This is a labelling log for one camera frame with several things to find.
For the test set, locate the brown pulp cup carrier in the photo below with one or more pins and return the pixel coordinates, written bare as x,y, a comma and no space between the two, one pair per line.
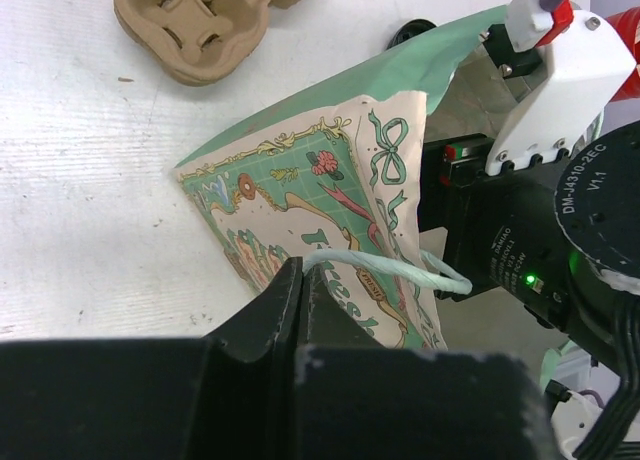
197,42

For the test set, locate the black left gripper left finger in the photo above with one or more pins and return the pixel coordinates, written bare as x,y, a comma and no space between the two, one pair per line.
221,396

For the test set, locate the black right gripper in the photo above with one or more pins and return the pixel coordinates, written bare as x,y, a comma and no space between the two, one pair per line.
561,237

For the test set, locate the red straw holder cup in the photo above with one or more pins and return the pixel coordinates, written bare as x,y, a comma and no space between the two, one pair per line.
626,25

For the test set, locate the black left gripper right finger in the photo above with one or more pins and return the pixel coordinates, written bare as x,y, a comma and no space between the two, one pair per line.
379,403

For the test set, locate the green paper takeout bag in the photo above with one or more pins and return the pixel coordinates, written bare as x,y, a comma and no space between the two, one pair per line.
335,166

